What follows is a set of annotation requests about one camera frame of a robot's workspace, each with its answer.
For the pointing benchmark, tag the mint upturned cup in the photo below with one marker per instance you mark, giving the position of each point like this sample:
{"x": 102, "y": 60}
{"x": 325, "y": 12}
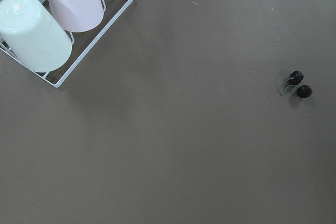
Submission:
{"x": 34, "y": 36}

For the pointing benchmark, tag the dark cherry pair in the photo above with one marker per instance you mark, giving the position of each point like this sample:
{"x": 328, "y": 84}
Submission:
{"x": 294, "y": 79}

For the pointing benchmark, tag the white wire cup rack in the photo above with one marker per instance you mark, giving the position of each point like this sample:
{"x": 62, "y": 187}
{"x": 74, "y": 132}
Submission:
{"x": 82, "y": 42}

